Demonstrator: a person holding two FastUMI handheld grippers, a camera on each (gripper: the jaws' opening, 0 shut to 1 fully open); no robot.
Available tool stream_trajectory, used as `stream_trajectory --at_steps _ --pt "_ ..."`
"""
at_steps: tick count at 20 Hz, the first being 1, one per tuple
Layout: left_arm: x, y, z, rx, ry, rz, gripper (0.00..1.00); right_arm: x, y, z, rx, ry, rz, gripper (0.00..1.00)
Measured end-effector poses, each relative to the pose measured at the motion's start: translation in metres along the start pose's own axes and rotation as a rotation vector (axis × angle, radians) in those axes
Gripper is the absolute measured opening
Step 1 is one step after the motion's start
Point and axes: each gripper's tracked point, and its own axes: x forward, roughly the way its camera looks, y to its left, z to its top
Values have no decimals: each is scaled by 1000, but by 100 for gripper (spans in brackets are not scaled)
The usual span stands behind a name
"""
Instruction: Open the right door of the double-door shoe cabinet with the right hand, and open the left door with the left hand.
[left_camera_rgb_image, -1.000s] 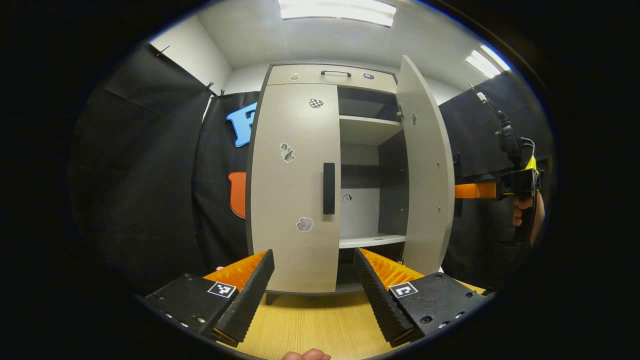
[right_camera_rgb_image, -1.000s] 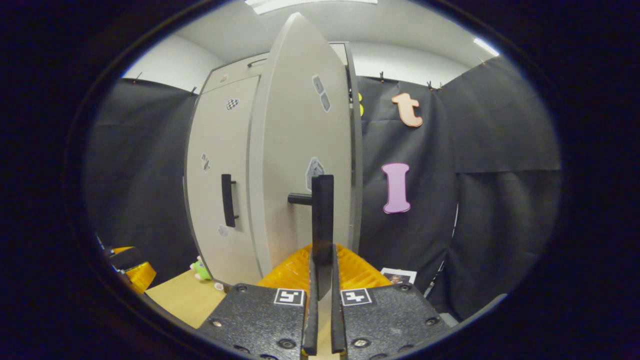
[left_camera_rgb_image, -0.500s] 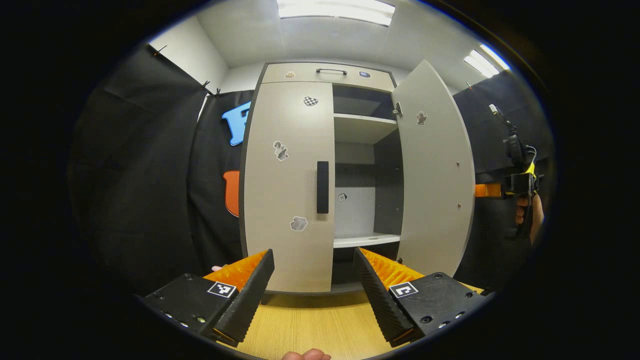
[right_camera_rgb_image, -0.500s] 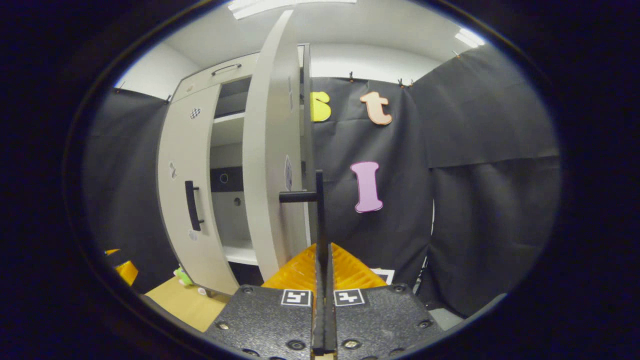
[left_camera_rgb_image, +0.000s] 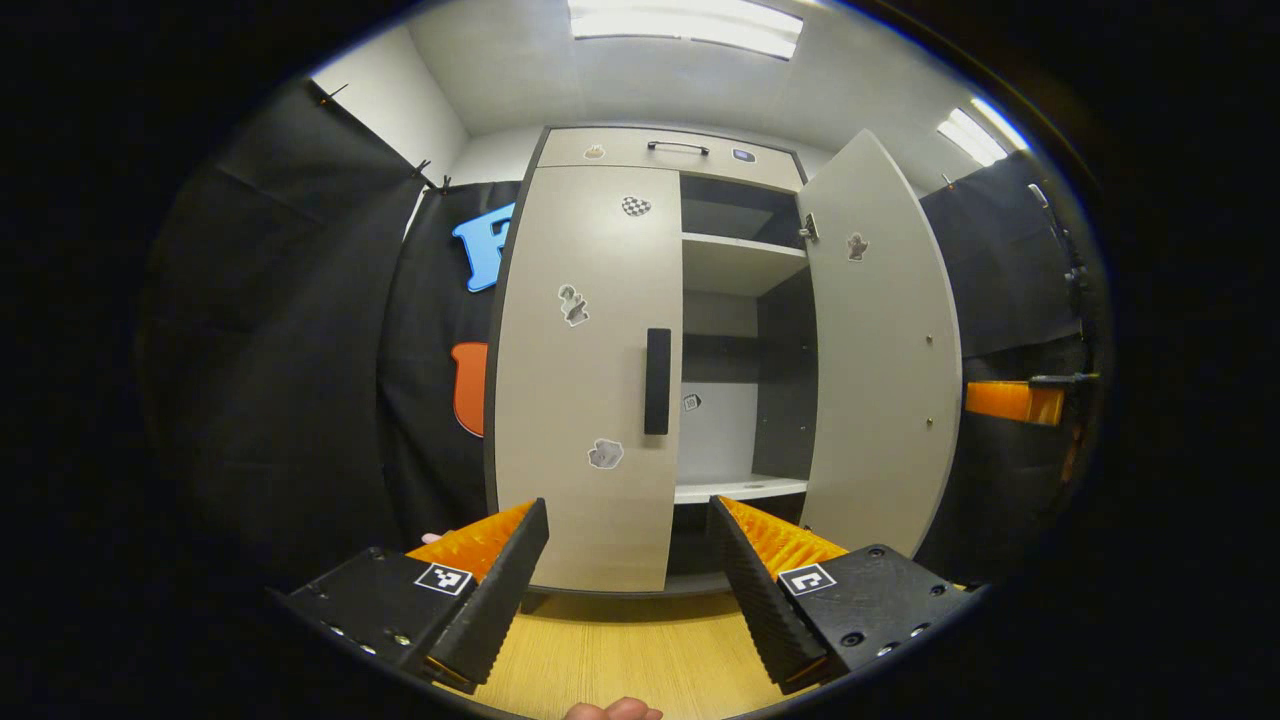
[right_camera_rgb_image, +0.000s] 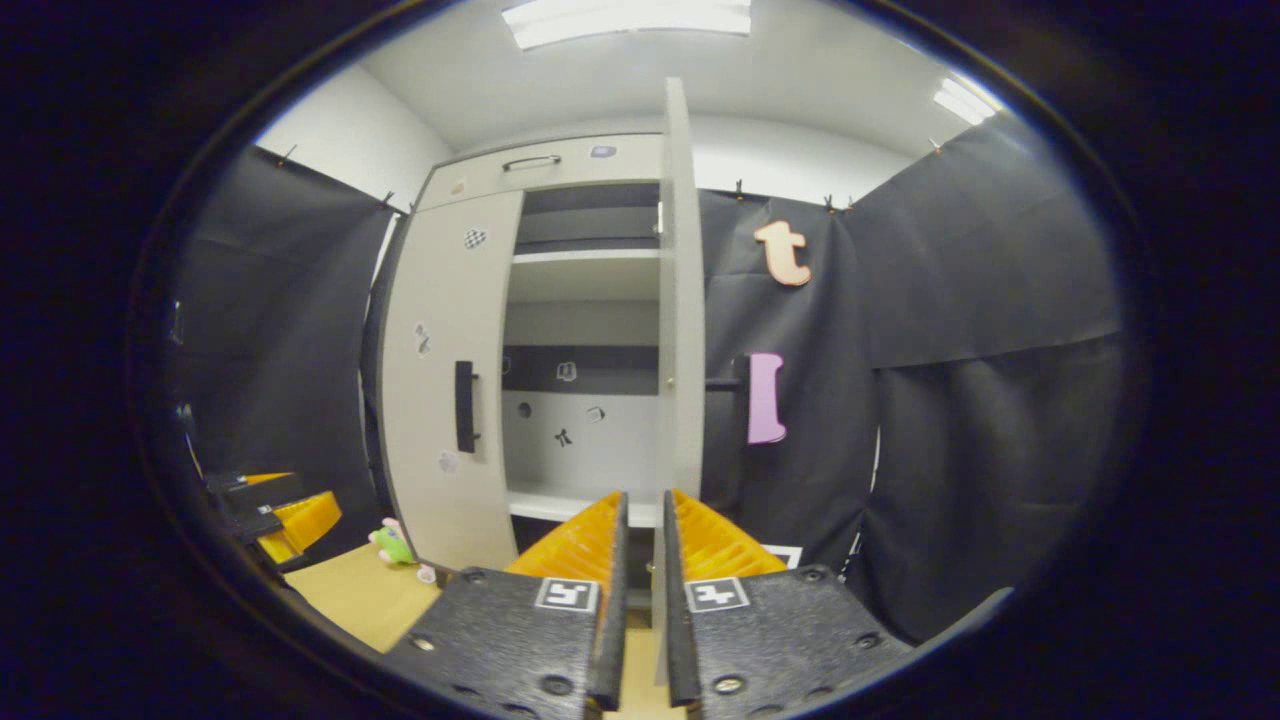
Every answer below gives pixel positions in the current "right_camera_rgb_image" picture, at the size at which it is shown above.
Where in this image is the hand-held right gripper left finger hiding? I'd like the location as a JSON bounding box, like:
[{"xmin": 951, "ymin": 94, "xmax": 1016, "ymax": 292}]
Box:
[{"xmin": 380, "ymin": 490, "xmax": 629, "ymax": 713}]

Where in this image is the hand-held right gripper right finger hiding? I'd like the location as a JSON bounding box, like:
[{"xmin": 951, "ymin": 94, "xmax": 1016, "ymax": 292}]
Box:
[{"xmin": 662, "ymin": 488, "xmax": 916, "ymax": 719}]

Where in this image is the black door handle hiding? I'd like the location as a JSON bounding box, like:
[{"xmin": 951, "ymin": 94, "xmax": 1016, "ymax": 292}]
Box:
[
  {"xmin": 704, "ymin": 353, "xmax": 753, "ymax": 443},
  {"xmin": 455, "ymin": 361, "xmax": 481, "ymax": 454}
]

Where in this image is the beige cabinet door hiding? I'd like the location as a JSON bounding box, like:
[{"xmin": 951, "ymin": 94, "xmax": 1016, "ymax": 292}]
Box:
[
  {"xmin": 652, "ymin": 78, "xmax": 707, "ymax": 689},
  {"xmin": 378, "ymin": 190, "xmax": 526, "ymax": 573}
]

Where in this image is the beige double-door shoe cabinet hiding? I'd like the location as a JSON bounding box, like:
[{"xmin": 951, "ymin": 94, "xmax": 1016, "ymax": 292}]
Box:
[{"xmin": 375, "ymin": 78, "xmax": 753, "ymax": 691}]

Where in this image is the white cabinet shelf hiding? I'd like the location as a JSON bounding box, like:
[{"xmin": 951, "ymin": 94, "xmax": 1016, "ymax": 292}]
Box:
[
  {"xmin": 508, "ymin": 248, "xmax": 661, "ymax": 303},
  {"xmin": 505, "ymin": 485, "xmax": 661, "ymax": 528}
]

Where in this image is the green plush toy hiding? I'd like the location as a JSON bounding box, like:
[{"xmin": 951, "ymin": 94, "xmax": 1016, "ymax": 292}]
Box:
[{"xmin": 368, "ymin": 518, "xmax": 416, "ymax": 567}]

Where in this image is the black backdrop cloth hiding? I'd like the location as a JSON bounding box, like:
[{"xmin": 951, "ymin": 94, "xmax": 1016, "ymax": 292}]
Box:
[
  {"xmin": 698, "ymin": 110, "xmax": 1126, "ymax": 646},
  {"xmin": 175, "ymin": 145, "xmax": 401, "ymax": 571}
]

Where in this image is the long ceiling light panel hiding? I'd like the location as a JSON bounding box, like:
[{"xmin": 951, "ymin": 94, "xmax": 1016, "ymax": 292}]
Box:
[{"xmin": 500, "ymin": 0, "xmax": 753, "ymax": 51}]

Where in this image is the small ceiling light panel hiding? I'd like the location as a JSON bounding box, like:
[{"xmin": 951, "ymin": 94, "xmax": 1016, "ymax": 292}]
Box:
[{"xmin": 932, "ymin": 75, "xmax": 1004, "ymax": 126}]

